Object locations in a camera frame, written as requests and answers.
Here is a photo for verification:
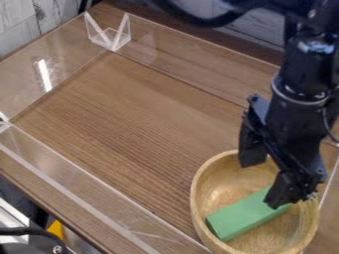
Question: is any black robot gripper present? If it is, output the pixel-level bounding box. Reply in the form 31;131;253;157
239;80;339;209

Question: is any green rectangular block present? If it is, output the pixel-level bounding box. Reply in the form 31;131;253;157
206;188;291;242

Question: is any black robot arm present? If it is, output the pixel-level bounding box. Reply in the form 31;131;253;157
223;0;339;208

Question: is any brown wooden bowl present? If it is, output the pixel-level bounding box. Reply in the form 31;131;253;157
190;150;319;254

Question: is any yellow object under table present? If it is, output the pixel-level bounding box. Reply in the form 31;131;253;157
49;219;66;240

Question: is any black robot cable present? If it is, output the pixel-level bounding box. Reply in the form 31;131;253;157
151;0;257;28

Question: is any clear acrylic corner bracket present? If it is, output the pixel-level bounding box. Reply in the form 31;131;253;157
85;13;131;52

